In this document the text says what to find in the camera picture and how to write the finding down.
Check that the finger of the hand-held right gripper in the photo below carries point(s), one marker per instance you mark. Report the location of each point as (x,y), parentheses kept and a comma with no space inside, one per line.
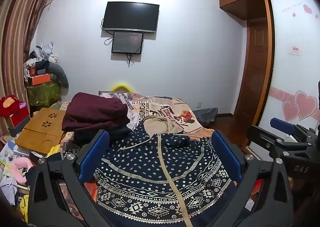
(282,124)
(265,140)

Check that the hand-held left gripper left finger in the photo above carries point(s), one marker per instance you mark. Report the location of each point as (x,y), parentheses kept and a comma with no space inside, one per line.
(96,153)

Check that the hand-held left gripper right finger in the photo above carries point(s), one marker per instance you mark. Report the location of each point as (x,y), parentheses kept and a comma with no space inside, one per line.
(226,153)

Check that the navy patterned hoodie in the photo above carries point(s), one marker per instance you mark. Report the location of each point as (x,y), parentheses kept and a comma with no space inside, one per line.
(155,164)

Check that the pile of clothes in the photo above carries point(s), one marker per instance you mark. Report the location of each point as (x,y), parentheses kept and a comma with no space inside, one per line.
(42,54)

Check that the dark folded garment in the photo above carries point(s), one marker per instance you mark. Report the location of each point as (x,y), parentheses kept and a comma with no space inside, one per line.
(117,134)

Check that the maroon folded garment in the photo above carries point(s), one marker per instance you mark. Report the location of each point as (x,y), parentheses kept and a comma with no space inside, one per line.
(95,112)

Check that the grey bag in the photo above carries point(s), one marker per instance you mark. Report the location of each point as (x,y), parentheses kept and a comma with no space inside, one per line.
(206,116)

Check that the yellow cloth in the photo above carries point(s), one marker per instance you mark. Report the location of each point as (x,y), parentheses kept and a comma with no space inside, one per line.
(53,151)

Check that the white sliding door with hearts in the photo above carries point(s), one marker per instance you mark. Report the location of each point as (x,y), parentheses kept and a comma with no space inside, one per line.
(292,67)

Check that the wooden lap desk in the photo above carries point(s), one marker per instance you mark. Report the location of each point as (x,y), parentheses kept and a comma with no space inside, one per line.
(41,129)

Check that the wooden door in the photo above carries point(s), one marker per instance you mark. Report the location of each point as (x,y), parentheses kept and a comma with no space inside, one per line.
(255,67)

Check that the yellow round object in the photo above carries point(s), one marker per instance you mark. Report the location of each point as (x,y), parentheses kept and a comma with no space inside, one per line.
(121,86)

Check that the pink plush toy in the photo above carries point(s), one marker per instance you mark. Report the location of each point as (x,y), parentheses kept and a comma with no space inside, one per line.
(21,167)

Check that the green cloth covered table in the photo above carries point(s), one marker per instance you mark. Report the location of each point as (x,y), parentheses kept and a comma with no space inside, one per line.
(43,94)

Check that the grey storage box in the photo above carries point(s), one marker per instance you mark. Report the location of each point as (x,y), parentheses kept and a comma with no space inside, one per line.
(17,124)

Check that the stack of magazines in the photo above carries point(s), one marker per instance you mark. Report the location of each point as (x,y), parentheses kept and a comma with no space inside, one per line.
(11,153)

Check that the orange box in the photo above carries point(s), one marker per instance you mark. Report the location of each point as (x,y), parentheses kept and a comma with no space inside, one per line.
(41,79)

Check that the white plastic bag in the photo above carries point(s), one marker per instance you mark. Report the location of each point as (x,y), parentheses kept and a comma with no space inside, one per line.
(8,189)

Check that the red plush toy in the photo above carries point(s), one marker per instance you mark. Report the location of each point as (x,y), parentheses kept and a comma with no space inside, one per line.
(8,106)

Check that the small red box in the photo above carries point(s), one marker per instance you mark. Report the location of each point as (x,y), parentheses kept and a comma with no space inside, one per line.
(32,71)

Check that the small black monitor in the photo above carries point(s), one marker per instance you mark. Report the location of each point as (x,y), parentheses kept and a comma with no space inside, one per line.
(127,42)

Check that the large black television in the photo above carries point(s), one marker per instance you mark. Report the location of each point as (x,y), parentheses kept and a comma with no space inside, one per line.
(131,16)

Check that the striped brown curtain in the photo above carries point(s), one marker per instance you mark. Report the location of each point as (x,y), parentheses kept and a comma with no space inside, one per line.
(17,29)

